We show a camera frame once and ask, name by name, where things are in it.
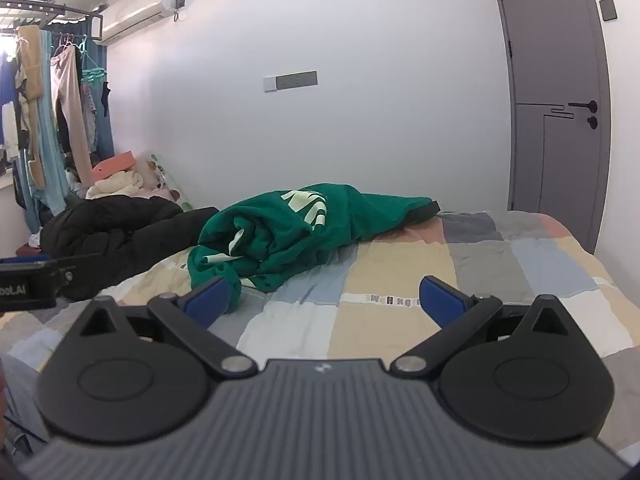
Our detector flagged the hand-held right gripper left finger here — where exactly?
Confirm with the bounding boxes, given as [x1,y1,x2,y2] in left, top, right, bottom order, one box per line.
[75,276,259,380]

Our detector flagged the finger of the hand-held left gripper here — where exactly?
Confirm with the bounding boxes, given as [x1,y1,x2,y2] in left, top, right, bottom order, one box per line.
[50,253,104,292]

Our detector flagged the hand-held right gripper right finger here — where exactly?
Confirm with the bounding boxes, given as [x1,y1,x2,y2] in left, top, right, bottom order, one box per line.
[390,276,577,380]

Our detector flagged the green hoodie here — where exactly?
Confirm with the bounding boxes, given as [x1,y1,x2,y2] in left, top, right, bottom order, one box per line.
[187,182,442,314]

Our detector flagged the teal clothes hangers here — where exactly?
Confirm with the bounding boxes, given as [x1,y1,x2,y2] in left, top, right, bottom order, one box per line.
[79,35,109,87]

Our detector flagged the black clothes rack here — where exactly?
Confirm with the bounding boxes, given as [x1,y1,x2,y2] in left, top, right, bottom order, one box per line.
[0,0,108,42]

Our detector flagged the black puffer jacket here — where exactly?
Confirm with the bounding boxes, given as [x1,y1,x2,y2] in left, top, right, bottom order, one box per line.
[39,194,221,304]

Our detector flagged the patchwork bed quilt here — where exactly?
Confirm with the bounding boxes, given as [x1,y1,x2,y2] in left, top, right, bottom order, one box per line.
[0,207,640,461]

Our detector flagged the cream fluffy blanket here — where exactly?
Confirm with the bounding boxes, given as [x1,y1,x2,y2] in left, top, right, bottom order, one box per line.
[86,172,147,200]

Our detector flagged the orange flat box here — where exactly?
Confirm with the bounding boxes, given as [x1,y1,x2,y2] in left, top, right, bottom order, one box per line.
[91,152,137,181]

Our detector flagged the person's grey trousers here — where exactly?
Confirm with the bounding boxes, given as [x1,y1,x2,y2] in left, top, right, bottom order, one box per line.
[0,352,49,461]

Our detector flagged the light blue hanging garment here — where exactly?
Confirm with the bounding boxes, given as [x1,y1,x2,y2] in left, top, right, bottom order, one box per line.
[20,30,69,231]

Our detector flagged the pink hanging garment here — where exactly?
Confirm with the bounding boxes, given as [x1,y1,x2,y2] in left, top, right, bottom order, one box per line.
[50,46,96,187]

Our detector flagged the beige hanging garment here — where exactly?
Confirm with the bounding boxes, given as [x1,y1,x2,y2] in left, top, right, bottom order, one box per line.
[14,25,47,186]

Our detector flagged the grey door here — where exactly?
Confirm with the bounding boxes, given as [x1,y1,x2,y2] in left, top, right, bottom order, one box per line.
[487,0,612,255]

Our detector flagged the white air conditioner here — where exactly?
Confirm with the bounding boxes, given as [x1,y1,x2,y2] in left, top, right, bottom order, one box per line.
[92,0,188,43]

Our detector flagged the grey wall socket panel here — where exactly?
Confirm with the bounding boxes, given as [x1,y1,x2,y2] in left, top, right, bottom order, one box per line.
[276,71,319,91]

